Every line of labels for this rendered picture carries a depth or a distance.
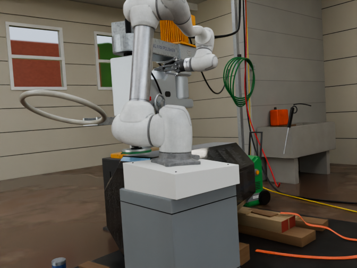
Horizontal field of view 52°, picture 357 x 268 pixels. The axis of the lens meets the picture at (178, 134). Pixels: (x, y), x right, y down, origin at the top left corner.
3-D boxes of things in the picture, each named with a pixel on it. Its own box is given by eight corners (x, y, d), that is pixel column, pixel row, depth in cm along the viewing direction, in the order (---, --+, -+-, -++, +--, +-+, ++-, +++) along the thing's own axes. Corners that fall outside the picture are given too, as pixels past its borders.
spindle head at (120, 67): (143, 118, 295) (139, 63, 293) (166, 117, 284) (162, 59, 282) (113, 120, 264) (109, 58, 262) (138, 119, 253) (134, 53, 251)
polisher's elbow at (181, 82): (163, 100, 325) (161, 78, 324) (179, 99, 337) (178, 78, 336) (176, 98, 310) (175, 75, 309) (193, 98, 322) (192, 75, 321)
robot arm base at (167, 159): (209, 163, 172) (209, 151, 172) (167, 167, 161) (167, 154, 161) (188, 158, 188) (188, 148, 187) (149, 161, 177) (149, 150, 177)
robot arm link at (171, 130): (186, 153, 163) (186, 104, 161) (149, 152, 169) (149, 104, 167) (196, 150, 178) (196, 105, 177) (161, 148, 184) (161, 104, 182)
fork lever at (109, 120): (142, 123, 293) (142, 117, 293) (162, 122, 283) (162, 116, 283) (79, 126, 233) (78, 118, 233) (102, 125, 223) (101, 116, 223)
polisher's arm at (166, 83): (175, 120, 338) (172, 67, 336) (197, 119, 327) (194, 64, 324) (126, 124, 275) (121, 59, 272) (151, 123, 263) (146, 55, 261)
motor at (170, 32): (169, 51, 340) (167, 8, 338) (199, 47, 325) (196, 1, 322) (153, 48, 316) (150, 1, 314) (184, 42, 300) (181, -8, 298)
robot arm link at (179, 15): (193, 3, 187) (168, 6, 191) (183, -22, 171) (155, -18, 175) (189, 25, 183) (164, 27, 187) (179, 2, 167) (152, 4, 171)
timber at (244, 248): (230, 274, 252) (229, 257, 251) (215, 270, 259) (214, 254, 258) (249, 259, 275) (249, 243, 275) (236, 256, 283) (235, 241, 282)
